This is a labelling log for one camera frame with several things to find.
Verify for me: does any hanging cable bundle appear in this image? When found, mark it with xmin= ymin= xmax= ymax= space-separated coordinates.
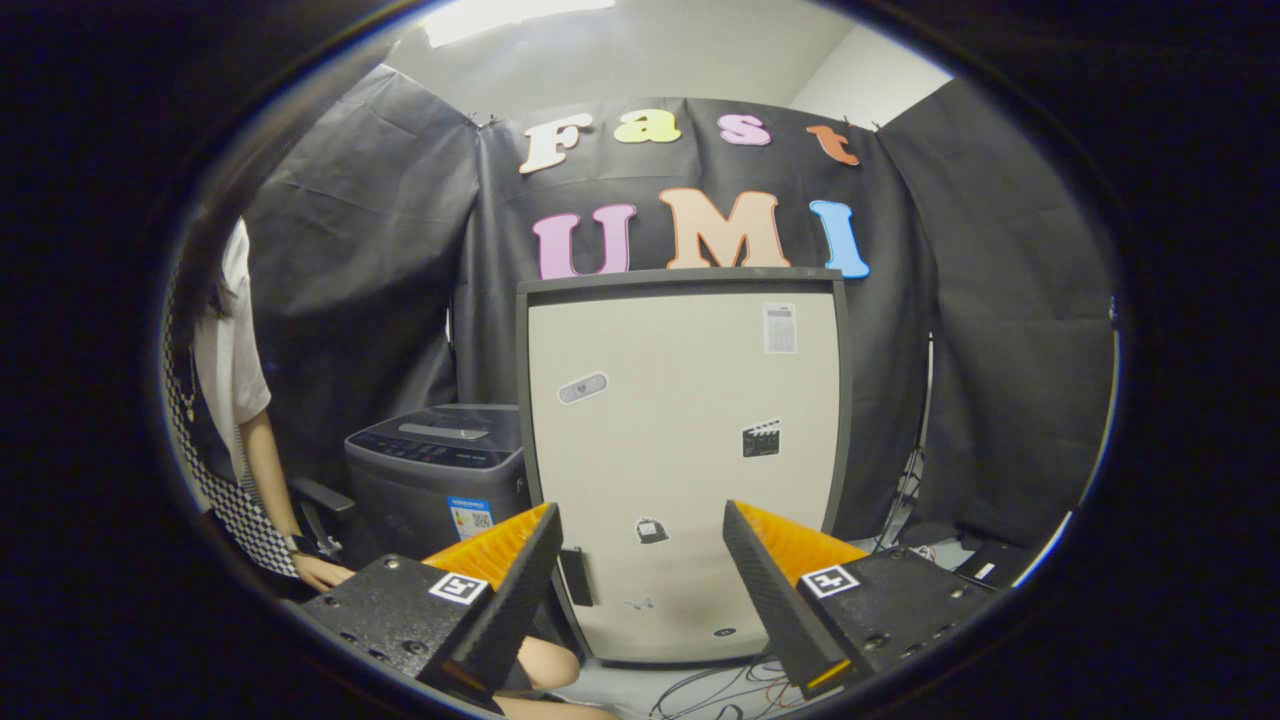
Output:
xmin=875 ymin=335 xmax=936 ymax=551

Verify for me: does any black office chair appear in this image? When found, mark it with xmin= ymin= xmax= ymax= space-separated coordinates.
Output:
xmin=288 ymin=476 xmax=358 ymax=561

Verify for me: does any person's bare leg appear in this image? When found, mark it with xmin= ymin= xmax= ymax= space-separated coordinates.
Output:
xmin=500 ymin=637 xmax=621 ymax=720

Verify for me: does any black floor equipment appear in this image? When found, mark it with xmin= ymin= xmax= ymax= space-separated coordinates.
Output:
xmin=895 ymin=520 xmax=1051 ymax=591

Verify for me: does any tangle of floor cables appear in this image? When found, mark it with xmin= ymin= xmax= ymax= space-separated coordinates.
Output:
xmin=648 ymin=655 xmax=801 ymax=720

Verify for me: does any black backdrop cloth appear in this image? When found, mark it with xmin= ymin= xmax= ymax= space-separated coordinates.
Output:
xmin=245 ymin=65 xmax=1119 ymax=546

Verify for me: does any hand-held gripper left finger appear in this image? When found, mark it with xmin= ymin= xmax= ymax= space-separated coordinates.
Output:
xmin=298 ymin=502 xmax=564 ymax=713

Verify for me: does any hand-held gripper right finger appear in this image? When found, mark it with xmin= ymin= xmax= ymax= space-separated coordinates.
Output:
xmin=721 ymin=499 xmax=1001 ymax=700

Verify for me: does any beige cabinet with dark frame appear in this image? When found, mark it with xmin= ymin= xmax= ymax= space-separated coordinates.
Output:
xmin=515 ymin=267 xmax=853 ymax=666

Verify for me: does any grey washing machine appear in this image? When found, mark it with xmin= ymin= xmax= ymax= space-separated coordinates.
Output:
xmin=344 ymin=403 xmax=533 ymax=568

